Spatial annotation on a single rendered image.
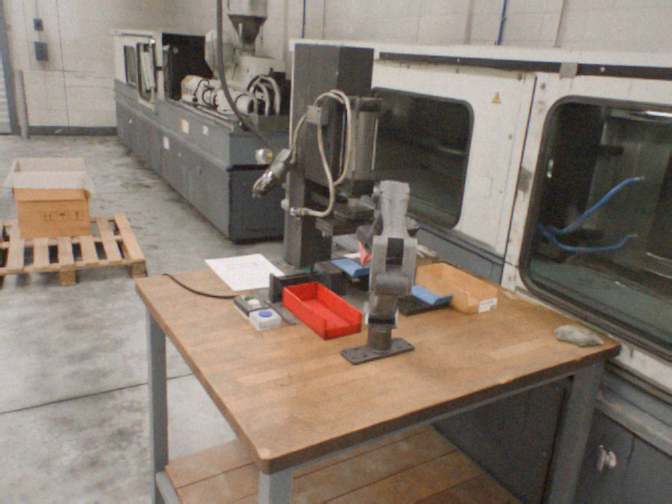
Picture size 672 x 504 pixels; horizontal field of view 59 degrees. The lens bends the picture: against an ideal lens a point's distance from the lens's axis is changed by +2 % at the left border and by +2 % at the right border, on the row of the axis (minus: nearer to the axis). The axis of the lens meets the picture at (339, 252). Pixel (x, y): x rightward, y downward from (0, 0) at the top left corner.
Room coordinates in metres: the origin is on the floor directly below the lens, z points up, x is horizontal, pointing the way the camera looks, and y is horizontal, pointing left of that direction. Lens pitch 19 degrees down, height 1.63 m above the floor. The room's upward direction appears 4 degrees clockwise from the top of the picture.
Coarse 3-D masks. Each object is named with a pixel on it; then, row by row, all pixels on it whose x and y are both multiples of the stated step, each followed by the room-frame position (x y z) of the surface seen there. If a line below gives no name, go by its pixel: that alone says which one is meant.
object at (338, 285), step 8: (328, 280) 1.70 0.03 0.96; (336, 280) 1.71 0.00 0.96; (344, 280) 1.72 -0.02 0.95; (360, 280) 1.79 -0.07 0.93; (368, 280) 1.78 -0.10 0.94; (328, 288) 1.70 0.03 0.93; (336, 288) 1.71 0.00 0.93; (344, 288) 1.73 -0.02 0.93; (360, 288) 1.79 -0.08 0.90; (368, 288) 1.78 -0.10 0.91
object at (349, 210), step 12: (312, 192) 1.93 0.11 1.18; (324, 192) 1.96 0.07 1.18; (336, 192) 1.95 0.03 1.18; (324, 204) 1.86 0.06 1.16; (336, 204) 1.80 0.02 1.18; (348, 204) 1.78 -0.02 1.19; (360, 204) 1.81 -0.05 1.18; (336, 216) 1.78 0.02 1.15; (348, 216) 1.74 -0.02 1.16; (360, 216) 1.73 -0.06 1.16; (372, 216) 1.76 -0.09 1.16; (324, 228) 1.73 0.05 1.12; (336, 228) 1.70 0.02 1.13; (348, 228) 1.72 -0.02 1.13
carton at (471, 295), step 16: (416, 272) 1.85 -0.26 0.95; (432, 272) 1.89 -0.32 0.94; (448, 272) 1.89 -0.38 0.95; (464, 272) 1.83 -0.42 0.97; (432, 288) 1.78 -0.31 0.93; (448, 288) 1.72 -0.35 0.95; (464, 288) 1.82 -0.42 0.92; (480, 288) 1.76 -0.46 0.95; (496, 288) 1.71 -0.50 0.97; (464, 304) 1.65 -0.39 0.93; (480, 304) 1.67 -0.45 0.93; (496, 304) 1.71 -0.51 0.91
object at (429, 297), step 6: (414, 288) 1.77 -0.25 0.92; (420, 288) 1.78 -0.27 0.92; (414, 294) 1.72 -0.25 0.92; (420, 294) 1.72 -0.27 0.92; (426, 294) 1.73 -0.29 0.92; (432, 294) 1.73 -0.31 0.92; (426, 300) 1.68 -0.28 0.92; (432, 300) 1.68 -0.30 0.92; (438, 300) 1.65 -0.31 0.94; (444, 300) 1.67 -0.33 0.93
